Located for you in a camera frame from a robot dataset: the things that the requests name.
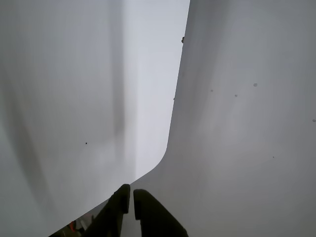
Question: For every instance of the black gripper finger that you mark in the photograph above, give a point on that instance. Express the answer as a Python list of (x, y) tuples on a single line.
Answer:
[(111, 217), (158, 219)]

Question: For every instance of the black and orange robot arm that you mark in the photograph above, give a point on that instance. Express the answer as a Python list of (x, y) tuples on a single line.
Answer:
[(72, 225)]

